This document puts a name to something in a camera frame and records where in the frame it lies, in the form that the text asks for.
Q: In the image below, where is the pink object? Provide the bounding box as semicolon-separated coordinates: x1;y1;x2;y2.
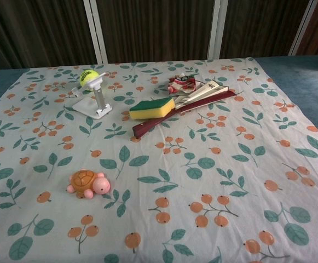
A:
66;169;112;199

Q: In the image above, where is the yellow green sponge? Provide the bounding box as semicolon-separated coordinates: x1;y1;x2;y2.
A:
129;96;176;121

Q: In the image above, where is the red snack packet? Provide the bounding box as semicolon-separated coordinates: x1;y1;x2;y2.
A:
167;72;199;96

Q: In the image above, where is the red folding paper fan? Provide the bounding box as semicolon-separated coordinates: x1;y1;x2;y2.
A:
132;80;238;138

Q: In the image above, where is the white folding phone stand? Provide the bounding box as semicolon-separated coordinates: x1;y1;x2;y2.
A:
71;71;113;120

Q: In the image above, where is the white partition post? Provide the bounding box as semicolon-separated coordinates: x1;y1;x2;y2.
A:
83;0;108;66
207;0;228;60
288;0;318;57

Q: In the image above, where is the floral leaf print tablecloth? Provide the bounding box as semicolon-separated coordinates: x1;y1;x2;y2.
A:
0;56;318;263

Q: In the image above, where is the yellow tennis ball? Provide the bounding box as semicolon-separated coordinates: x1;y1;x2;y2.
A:
78;70;100;92

